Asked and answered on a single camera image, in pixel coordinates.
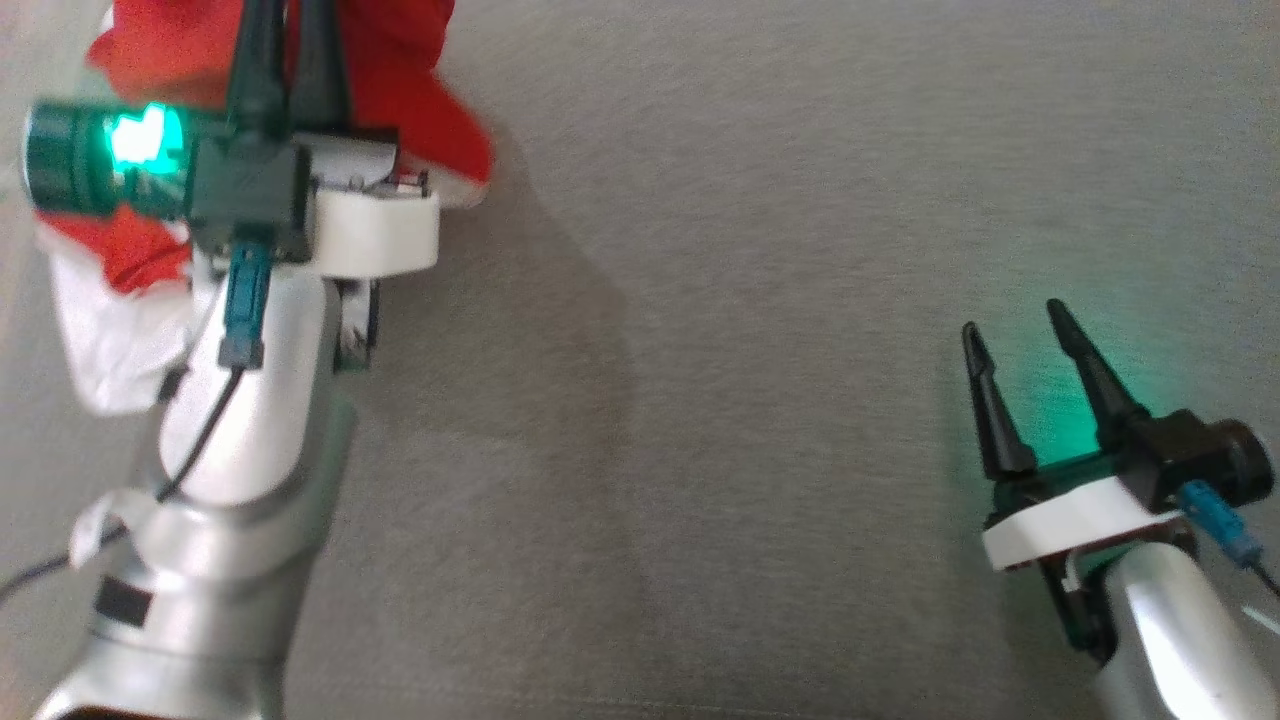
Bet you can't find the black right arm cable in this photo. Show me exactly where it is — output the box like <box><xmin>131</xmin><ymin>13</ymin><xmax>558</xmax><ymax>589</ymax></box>
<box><xmin>1178</xmin><ymin>480</ymin><xmax>1280</xmax><ymax>599</ymax></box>

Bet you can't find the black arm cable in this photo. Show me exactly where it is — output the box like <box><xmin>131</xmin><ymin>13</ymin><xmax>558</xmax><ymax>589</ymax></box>
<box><xmin>0</xmin><ymin>243</ymin><xmax>277</xmax><ymax>603</ymax></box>
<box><xmin>1178</xmin><ymin>480</ymin><xmax>1280</xmax><ymax>599</ymax></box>

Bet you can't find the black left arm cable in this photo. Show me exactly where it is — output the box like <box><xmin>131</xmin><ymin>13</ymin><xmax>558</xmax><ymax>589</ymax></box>
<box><xmin>0</xmin><ymin>243</ymin><xmax>277</xmax><ymax>603</ymax></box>

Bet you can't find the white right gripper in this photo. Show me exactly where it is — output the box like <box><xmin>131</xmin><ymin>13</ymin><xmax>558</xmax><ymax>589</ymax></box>
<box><xmin>963</xmin><ymin>298</ymin><xmax>1196</xmax><ymax>666</ymax></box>

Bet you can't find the red garment with white trim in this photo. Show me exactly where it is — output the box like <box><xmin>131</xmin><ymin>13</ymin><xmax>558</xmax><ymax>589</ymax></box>
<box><xmin>35</xmin><ymin>0</ymin><xmax>496</xmax><ymax>416</ymax></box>

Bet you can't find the white cable label tag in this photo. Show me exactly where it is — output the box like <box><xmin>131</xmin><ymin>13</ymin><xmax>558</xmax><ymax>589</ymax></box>
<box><xmin>68</xmin><ymin>488</ymin><xmax>153</xmax><ymax>571</ymax></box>

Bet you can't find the grey sofa seat cushion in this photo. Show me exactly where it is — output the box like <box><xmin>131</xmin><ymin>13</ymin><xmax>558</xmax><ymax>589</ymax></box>
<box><xmin>0</xmin><ymin>0</ymin><xmax>1280</xmax><ymax>720</ymax></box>

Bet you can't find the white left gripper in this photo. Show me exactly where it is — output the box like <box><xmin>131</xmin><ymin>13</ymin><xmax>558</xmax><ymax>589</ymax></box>
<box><xmin>228</xmin><ymin>0</ymin><xmax>441</xmax><ymax>373</ymax></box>

